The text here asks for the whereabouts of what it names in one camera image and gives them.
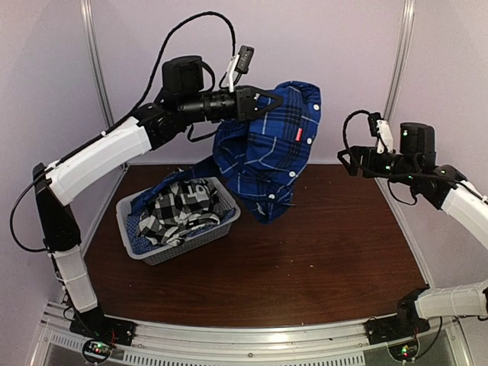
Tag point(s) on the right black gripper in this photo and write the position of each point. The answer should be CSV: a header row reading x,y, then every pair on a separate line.
x,y
368,153

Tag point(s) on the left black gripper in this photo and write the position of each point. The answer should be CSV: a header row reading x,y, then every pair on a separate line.
x,y
245,102

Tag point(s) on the blue plaid long sleeve shirt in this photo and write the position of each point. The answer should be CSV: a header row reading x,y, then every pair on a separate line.
x,y
261,160

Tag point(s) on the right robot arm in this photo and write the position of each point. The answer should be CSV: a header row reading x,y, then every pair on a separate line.
x,y
446,189

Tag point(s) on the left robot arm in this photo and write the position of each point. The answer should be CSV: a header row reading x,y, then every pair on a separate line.
x,y
181,102

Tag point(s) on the black white checked shirt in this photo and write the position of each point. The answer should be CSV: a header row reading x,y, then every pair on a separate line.
x,y
178,210

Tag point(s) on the grey plastic laundry basket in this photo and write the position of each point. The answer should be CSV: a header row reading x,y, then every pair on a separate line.
x,y
213,232

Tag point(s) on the right circuit board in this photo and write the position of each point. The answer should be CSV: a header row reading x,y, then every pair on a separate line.
x,y
404,351

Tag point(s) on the circuit board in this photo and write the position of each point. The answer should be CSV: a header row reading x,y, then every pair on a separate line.
x,y
95,351
404,351

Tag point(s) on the left circuit board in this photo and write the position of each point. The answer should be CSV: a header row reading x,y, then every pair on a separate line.
x,y
95,351

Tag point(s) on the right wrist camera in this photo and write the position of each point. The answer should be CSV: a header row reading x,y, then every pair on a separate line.
x,y
380,129

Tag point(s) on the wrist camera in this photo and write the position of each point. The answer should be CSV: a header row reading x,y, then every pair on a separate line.
x,y
380,129
237,67

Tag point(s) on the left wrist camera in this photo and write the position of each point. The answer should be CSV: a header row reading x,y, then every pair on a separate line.
x,y
237,67

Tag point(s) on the right aluminium frame post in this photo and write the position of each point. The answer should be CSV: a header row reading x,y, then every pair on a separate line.
x,y
402,52

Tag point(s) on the aluminium frame post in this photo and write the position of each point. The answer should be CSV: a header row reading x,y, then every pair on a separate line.
x,y
402,52
96,67

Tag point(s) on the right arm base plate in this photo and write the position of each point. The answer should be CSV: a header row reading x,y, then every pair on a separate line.
x,y
390,328

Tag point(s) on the left aluminium frame post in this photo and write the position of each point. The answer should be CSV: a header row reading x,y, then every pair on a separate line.
x,y
96,67

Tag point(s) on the front aluminium rail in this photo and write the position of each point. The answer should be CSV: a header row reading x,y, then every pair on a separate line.
x,y
344,343

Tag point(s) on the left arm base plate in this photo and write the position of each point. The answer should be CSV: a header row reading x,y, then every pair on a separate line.
x,y
110,330

